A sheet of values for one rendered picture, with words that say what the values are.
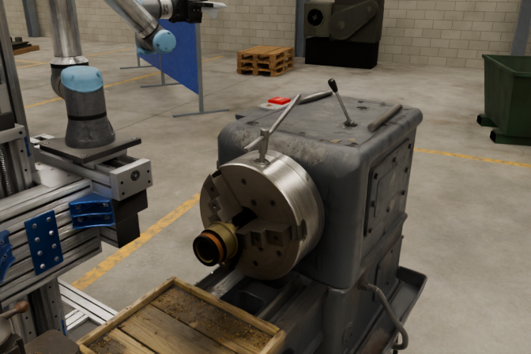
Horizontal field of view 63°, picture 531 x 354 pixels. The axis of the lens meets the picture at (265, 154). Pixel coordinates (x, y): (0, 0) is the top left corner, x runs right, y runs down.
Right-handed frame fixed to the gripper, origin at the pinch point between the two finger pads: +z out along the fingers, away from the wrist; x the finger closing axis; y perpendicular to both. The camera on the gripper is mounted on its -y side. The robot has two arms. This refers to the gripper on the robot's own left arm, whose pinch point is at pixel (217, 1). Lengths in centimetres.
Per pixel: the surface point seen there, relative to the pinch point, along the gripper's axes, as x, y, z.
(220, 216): 81, 35, -45
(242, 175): 78, 27, -37
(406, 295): 90, 93, 35
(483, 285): 80, 148, 141
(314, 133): 73, 23, -11
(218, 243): 87, 36, -49
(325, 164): 85, 25, -17
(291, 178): 85, 26, -28
